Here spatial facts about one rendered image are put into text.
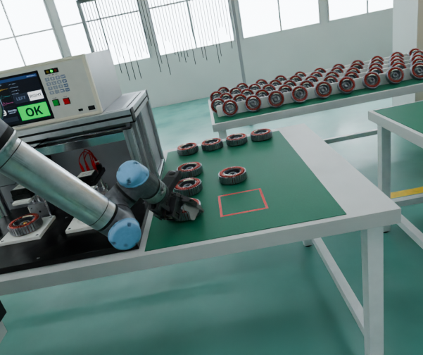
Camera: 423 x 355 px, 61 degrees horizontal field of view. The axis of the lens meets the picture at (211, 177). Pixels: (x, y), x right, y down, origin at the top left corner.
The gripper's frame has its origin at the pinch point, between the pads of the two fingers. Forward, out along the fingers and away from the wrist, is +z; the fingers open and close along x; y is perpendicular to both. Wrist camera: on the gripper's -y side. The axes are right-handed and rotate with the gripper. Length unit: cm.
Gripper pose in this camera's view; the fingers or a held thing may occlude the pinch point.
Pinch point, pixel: (186, 208)
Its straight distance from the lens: 124.3
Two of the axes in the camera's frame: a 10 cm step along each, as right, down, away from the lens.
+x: 9.2, 0.0, -4.0
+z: 3.6, 4.1, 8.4
